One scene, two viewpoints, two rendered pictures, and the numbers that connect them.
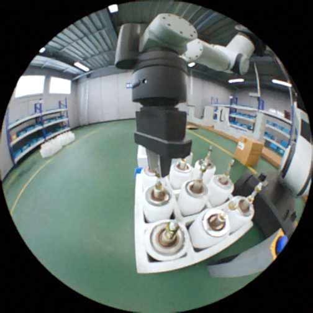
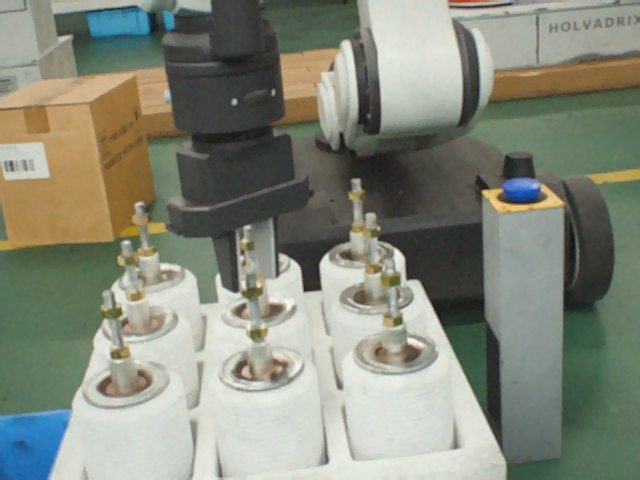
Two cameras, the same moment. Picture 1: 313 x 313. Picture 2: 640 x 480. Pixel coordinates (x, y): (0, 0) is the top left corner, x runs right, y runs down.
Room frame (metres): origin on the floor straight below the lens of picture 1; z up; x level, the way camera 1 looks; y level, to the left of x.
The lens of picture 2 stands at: (0.04, 0.66, 0.62)
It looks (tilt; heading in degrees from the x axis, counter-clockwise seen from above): 21 degrees down; 275
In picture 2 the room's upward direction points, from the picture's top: 5 degrees counter-clockwise
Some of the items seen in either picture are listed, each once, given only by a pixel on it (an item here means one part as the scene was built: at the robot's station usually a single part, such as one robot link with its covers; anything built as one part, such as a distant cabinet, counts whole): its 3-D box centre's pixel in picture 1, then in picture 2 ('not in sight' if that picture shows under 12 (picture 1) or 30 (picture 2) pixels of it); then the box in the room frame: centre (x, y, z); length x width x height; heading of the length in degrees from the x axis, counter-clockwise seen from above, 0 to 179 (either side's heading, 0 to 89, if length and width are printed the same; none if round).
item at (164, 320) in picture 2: (182, 167); (140, 325); (0.29, -0.11, 0.25); 0.08 x 0.08 x 0.01
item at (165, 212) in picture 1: (158, 210); (273, 456); (0.16, -0.01, 0.16); 0.10 x 0.10 x 0.18
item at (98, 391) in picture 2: (153, 169); (126, 385); (0.28, 0.01, 0.25); 0.08 x 0.08 x 0.01
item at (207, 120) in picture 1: (199, 114); not in sight; (3.86, -1.85, 0.45); 1.61 x 0.57 x 0.74; 8
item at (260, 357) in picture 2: (158, 192); (260, 356); (0.16, -0.01, 0.26); 0.02 x 0.02 x 0.03
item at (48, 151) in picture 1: (51, 148); not in sight; (1.02, 2.17, 0.09); 0.39 x 0.39 x 0.18; 15
